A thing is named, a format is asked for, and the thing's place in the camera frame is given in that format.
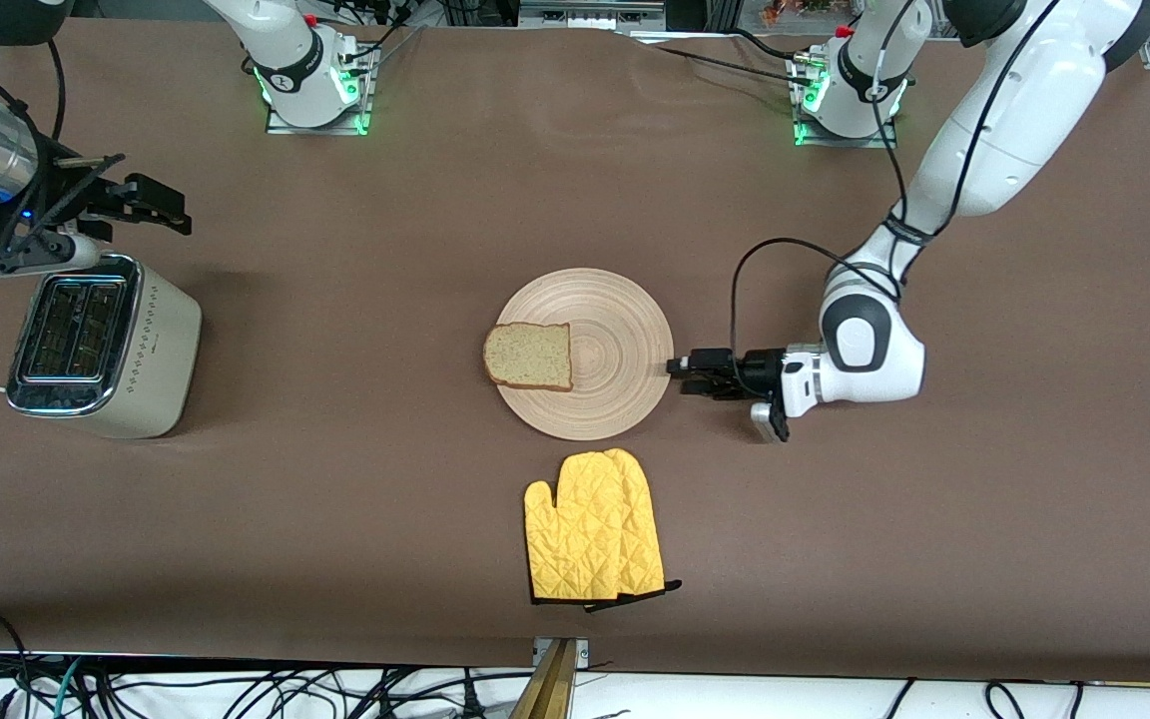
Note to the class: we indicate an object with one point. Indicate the slice of seeded bread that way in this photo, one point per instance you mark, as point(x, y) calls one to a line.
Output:
point(530, 357)

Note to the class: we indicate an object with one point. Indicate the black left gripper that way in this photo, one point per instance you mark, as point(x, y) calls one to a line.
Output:
point(757, 371)

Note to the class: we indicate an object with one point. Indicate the brass coloured beam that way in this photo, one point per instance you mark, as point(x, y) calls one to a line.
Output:
point(547, 694)

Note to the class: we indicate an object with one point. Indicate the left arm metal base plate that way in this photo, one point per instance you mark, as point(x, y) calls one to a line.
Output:
point(845, 142)

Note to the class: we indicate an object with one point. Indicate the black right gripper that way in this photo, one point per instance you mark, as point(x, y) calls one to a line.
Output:
point(104, 199)

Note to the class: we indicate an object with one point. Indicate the black post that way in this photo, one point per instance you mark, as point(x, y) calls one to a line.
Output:
point(685, 12)

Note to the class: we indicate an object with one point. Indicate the yellow quilted oven mitt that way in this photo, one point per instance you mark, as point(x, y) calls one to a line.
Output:
point(647, 539)
point(575, 529)

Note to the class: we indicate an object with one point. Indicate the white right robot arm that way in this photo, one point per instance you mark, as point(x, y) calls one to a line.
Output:
point(300, 105)

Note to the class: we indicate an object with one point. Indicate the beige and chrome toaster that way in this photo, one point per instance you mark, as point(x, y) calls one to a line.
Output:
point(151, 340)

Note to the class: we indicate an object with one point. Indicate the orange patterned object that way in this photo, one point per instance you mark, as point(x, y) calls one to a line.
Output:
point(785, 12)

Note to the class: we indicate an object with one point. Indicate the round wooden plate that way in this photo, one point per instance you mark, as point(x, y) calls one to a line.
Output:
point(615, 350)

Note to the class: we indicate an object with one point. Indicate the grey metal box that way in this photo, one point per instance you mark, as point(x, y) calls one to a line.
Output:
point(585, 15)

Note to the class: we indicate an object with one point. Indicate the small metal bracket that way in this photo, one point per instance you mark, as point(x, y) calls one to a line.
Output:
point(583, 651)

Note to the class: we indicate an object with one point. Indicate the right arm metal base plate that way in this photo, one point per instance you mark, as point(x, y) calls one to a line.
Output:
point(315, 129)

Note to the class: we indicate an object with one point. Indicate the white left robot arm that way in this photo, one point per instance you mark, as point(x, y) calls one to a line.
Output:
point(1014, 130)

